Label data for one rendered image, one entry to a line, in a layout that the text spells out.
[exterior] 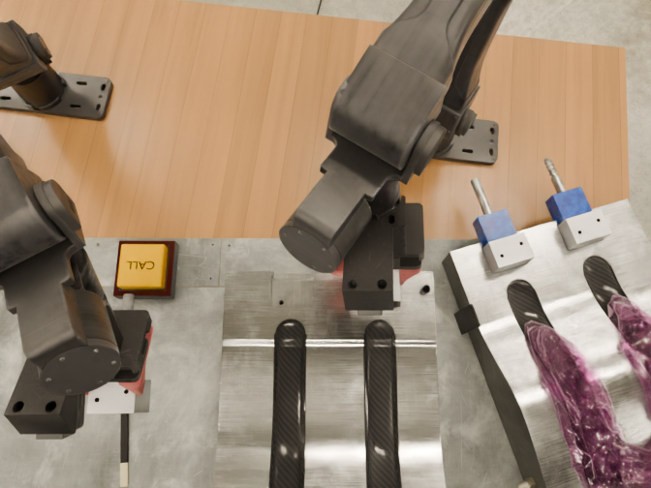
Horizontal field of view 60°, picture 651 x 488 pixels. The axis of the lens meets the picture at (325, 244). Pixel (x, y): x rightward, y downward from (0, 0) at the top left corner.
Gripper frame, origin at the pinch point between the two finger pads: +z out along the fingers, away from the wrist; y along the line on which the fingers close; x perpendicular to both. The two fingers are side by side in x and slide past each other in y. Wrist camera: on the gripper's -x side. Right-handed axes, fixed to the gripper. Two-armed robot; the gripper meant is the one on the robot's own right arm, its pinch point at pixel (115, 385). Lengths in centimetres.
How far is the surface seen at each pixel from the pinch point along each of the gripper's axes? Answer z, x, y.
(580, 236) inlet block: -2, 20, 56
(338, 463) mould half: 9.3, -4.7, 24.0
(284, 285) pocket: 1.9, 15.5, 17.4
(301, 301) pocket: 2.9, 13.6, 19.6
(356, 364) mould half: 4.6, 5.3, 26.4
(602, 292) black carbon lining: 3, 15, 59
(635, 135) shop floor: 48, 113, 120
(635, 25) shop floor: 30, 148, 126
